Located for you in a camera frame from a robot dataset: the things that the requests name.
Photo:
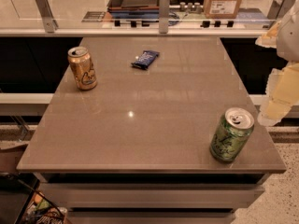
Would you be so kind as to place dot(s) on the blue rxbar wrapper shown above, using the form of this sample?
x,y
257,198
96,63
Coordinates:
x,y
146,59

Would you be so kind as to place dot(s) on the snack bag bin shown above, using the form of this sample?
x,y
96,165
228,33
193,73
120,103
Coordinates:
x,y
40,210

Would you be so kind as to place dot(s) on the lower table drawer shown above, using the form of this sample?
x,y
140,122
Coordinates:
x,y
150,218

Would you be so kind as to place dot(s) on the table drawer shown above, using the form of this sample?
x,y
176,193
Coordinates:
x,y
150,218
152,195

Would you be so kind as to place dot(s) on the left metal glass bracket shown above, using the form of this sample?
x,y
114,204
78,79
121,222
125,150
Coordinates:
x,y
49,23

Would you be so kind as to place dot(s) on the metal glass bracket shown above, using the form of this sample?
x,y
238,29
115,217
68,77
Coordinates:
x,y
277,10
163,16
49,23

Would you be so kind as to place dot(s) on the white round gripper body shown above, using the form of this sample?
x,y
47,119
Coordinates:
x,y
290,36

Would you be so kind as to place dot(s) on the cardboard box with label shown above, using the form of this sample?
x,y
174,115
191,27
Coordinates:
x,y
221,9

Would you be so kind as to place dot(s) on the orange soda can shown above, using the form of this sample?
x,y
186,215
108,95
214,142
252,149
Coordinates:
x,y
81,64

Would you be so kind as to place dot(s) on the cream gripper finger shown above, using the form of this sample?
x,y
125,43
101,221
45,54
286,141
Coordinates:
x,y
282,93
269,39

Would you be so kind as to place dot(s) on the upper table drawer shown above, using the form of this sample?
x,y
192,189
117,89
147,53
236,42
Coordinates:
x,y
152,195

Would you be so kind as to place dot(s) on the right metal glass bracket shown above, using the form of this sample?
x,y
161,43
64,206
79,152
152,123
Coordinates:
x,y
277,10

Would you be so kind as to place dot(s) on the green soda can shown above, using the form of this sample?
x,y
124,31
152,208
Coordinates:
x,y
232,133

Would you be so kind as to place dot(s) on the middle metal glass bracket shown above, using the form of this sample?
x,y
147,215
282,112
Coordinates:
x,y
163,16

